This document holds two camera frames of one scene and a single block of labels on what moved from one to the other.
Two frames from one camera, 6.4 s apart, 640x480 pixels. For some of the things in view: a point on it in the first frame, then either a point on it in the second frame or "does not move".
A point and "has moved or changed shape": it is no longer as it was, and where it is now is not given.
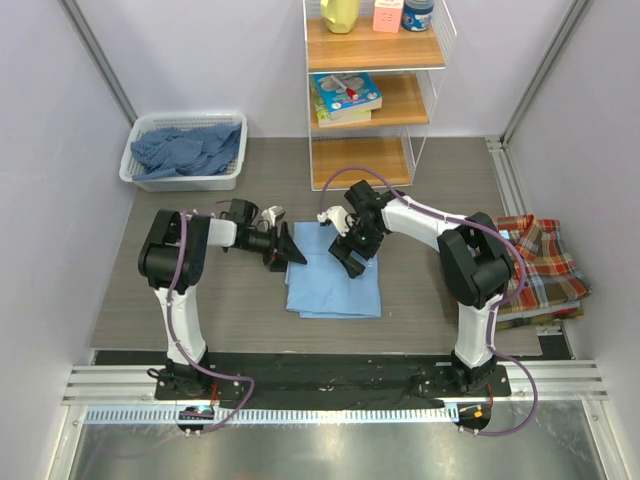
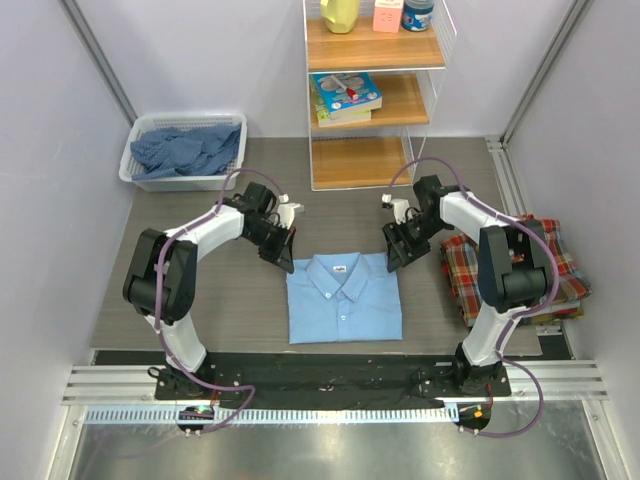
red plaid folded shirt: [554, 285] does not move
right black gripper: [341, 250] → [397, 256]
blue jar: [416, 15] does not move
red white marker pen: [350, 91] does not move
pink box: [387, 15] does not move
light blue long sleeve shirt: [323, 287] has moved or changed shape
